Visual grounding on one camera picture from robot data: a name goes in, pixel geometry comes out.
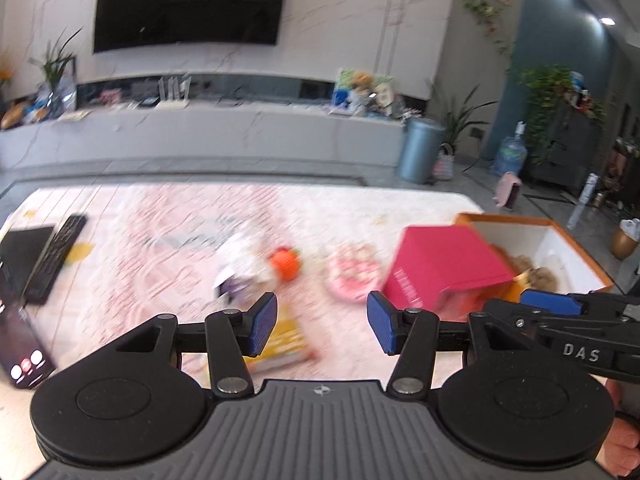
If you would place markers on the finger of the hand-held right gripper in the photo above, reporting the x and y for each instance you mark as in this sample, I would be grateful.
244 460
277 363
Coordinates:
510 317
547 301

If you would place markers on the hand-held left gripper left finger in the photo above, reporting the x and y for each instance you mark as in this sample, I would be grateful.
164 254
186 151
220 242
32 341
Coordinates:
262 322

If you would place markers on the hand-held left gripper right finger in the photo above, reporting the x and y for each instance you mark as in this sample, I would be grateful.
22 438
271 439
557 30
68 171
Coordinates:
382 322

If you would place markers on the brown plush toy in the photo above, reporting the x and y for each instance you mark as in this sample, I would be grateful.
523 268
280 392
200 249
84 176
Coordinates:
530 271

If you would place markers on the orange cardboard box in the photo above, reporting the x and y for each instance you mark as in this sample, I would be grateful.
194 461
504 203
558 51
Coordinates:
550 245

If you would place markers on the red box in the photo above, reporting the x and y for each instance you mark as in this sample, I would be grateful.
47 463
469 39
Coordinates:
440 260

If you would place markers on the person's right hand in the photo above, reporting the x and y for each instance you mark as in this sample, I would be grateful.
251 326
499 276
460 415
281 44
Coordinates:
620 452

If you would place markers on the yellow flat packet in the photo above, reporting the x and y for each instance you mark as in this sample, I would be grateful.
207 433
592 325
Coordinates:
282 342

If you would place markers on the purple plush flower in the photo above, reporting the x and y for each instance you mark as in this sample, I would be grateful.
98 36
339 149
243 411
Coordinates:
230 287

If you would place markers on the pink crochet pouch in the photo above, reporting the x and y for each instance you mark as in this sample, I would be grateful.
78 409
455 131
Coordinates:
352 272

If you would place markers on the orange plush toy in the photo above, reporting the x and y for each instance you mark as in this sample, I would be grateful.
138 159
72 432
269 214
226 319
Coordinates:
284 262

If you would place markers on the gold vase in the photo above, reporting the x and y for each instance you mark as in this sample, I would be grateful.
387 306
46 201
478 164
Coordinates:
626 242

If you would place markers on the white stick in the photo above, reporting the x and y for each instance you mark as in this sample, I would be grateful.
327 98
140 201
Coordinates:
584 200

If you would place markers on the pink heater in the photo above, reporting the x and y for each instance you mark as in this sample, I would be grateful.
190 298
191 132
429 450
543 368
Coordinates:
507 191

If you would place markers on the blue water jug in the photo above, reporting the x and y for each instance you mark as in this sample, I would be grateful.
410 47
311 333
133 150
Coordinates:
510 155

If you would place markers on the dark cabinet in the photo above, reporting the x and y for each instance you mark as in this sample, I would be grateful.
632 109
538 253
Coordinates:
570 150

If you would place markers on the woven handbag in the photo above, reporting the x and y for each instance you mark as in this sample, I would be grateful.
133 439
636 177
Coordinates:
444 165

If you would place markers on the grey-blue trash can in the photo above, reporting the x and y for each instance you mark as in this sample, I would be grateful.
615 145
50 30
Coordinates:
420 150

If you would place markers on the bushy green plant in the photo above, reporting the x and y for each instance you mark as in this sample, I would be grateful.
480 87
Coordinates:
545 105

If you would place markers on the white marble television console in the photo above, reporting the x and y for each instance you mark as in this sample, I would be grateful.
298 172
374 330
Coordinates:
200 135

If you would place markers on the potted long-leaf plant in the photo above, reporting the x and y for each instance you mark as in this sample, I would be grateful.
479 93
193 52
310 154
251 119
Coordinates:
462 120

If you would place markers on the black remote control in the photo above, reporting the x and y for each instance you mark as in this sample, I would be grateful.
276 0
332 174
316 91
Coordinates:
52 260

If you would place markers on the teddy bear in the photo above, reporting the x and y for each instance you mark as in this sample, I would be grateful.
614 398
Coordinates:
361 87

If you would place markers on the black smartphone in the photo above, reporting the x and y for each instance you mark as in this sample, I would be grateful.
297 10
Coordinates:
22 345

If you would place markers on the white router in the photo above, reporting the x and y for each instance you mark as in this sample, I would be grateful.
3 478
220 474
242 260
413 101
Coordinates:
172 97

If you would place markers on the black tablet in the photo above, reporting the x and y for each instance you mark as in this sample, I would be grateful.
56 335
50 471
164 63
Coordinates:
22 250

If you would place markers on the hanging vine plant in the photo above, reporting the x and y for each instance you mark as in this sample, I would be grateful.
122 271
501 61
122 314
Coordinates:
485 12

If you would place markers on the snack packages pile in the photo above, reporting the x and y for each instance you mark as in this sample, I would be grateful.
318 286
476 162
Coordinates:
22 112

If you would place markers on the green plant in glass vase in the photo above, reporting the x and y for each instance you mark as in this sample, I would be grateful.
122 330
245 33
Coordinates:
57 70

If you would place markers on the black wall television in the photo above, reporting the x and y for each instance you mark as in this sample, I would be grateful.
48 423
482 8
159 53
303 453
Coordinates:
190 2

